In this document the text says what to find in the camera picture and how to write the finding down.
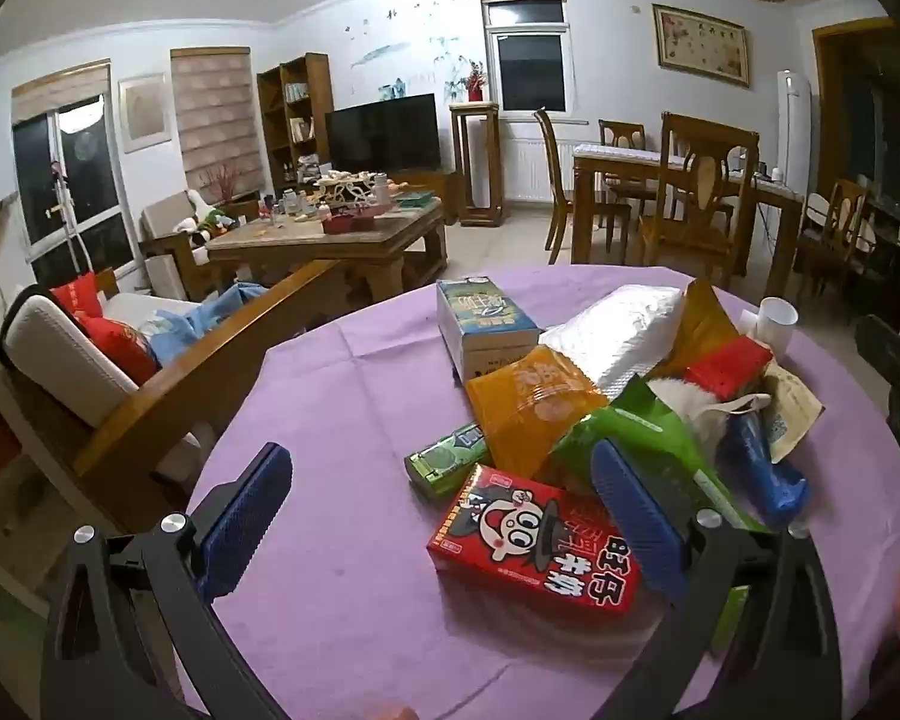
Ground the green gum pack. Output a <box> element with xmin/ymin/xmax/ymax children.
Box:
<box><xmin>403</xmin><ymin>420</ymin><xmax>494</xmax><ymax>497</ymax></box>

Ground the red milk carton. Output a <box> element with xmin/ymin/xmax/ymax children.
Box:
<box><xmin>426</xmin><ymin>463</ymin><xmax>641</xmax><ymax>616</ymax></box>

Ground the beige paper packet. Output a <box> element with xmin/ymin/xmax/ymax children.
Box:
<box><xmin>761</xmin><ymin>360</ymin><xmax>826</xmax><ymax>464</ymax></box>

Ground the orange snack bag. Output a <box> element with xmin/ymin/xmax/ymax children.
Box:
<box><xmin>465</xmin><ymin>345</ymin><xmax>610</xmax><ymax>479</ymax></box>

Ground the purple tablecloth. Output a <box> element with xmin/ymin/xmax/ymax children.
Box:
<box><xmin>176</xmin><ymin>264</ymin><xmax>900</xmax><ymax>720</ymax></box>

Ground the wooden bookshelf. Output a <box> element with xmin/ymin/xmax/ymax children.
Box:
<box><xmin>256</xmin><ymin>52</ymin><xmax>335</xmax><ymax>192</ymax></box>

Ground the red tray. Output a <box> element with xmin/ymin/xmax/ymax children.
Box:
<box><xmin>322</xmin><ymin>211</ymin><xmax>376</xmax><ymax>235</ymax></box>

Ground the gold foil bag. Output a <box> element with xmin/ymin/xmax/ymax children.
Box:
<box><xmin>660</xmin><ymin>277</ymin><xmax>740</xmax><ymax>380</ymax></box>

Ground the large framed picture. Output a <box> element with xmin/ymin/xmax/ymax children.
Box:
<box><xmin>651</xmin><ymin>3</ymin><xmax>751</xmax><ymax>88</ymax></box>

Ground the glass balcony door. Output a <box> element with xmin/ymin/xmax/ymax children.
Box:
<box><xmin>11</xmin><ymin>60</ymin><xmax>140</xmax><ymax>287</ymax></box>

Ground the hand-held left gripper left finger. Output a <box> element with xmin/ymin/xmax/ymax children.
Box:
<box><xmin>41</xmin><ymin>441</ymin><xmax>295</xmax><ymax>720</ymax></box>

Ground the blue cloth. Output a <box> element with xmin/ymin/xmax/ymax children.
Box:
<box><xmin>146</xmin><ymin>283</ymin><xmax>267</xmax><ymax>365</ymax></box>

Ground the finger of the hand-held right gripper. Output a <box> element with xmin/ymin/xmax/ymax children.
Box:
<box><xmin>853</xmin><ymin>313</ymin><xmax>900</xmax><ymax>518</ymax></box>

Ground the white cup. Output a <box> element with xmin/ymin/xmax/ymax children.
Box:
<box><xmin>754</xmin><ymin>297</ymin><xmax>800</xmax><ymax>361</ymax></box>

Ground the wooden coffee table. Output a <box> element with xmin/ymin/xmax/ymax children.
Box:
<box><xmin>205</xmin><ymin>197</ymin><xmax>449</xmax><ymax>301</ymax></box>

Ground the wooden television cabinet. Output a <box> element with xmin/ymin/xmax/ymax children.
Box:
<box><xmin>390</xmin><ymin>169</ymin><xmax>460</xmax><ymax>226</ymax></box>

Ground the green plastic bag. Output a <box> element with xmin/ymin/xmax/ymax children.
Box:
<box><xmin>551</xmin><ymin>376</ymin><xmax>766</xmax><ymax>653</ymax></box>

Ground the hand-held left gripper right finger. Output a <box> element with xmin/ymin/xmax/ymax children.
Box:
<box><xmin>591</xmin><ymin>439</ymin><xmax>845</xmax><ymax>720</ymax></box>

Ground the wooden door frame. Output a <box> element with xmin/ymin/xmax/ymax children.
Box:
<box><xmin>811</xmin><ymin>15</ymin><xmax>900</xmax><ymax>241</ymax></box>

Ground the tall wooden plant stand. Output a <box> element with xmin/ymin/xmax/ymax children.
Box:
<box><xmin>448</xmin><ymin>101</ymin><xmax>505</xmax><ymax>227</ymax></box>

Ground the wooden armchair with white cushion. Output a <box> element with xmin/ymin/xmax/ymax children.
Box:
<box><xmin>0</xmin><ymin>259</ymin><xmax>361</xmax><ymax>601</ymax></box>

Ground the red cushion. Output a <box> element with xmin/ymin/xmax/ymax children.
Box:
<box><xmin>81</xmin><ymin>315</ymin><xmax>158</xmax><ymax>387</ymax></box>
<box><xmin>49</xmin><ymin>274</ymin><xmax>107</xmax><ymax>322</ymax></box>

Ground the wooden dining table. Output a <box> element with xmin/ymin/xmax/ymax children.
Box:
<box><xmin>570</xmin><ymin>142</ymin><xmax>805</xmax><ymax>301</ymax></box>

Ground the red packet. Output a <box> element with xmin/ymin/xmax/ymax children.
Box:
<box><xmin>682</xmin><ymin>336</ymin><xmax>773</xmax><ymax>400</ymax></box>

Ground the black television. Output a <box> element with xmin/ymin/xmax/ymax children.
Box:
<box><xmin>324</xmin><ymin>92</ymin><xmax>442</xmax><ymax>177</ymax></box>

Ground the striped roller blind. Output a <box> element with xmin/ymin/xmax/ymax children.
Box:
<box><xmin>170</xmin><ymin>46</ymin><xmax>263</xmax><ymax>196</ymax></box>

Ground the wooden armchair with plush toys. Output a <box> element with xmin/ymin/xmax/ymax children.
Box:
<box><xmin>139</xmin><ymin>191</ymin><xmax>263</xmax><ymax>301</ymax></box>

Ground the white radiator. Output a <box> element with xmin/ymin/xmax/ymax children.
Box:
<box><xmin>506</xmin><ymin>136</ymin><xmax>578</xmax><ymax>203</ymax></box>

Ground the blue green cardboard box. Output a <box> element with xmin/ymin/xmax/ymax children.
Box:
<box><xmin>435</xmin><ymin>277</ymin><xmax>542</xmax><ymax>382</ymax></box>

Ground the blue plastic packet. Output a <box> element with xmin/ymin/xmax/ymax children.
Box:
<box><xmin>716</xmin><ymin>409</ymin><xmax>809</xmax><ymax>533</ymax></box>

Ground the small framed picture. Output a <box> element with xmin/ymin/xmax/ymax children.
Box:
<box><xmin>118</xmin><ymin>73</ymin><xmax>173</xmax><ymax>153</ymax></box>

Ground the white plush toy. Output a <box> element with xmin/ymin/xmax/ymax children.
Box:
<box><xmin>649</xmin><ymin>377</ymin><xmax>773</xmax><ymax>460</ymax></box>

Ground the white standing air conditioner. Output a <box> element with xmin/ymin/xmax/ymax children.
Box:
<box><xmin>774</xmin><ymin>69</ymin><xmax>815</xmax><ymax>196</ymax></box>

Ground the white framed window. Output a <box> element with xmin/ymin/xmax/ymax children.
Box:
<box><xmin>480</xmin><ymin>0</ymin><xmax>575</xmax><ymax>121</ymax></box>

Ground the wooden dining chair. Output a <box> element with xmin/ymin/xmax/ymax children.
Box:
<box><xmin>795</xmin><ymin>178</ymin><xmax>878</xmax><ymax>295</ymax></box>
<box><xmin>532</xmin><ymin>106</ymin><xmax>635</xmax><ymax>256</ymax></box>
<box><xmin>640</xmin><ymin>111</ymin><xmax>760</xmax><ymax>275</ymax></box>
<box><xmin>598</xmin><ymin>118</ymin><xmax>646</xmax><ymax>152</ymax></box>

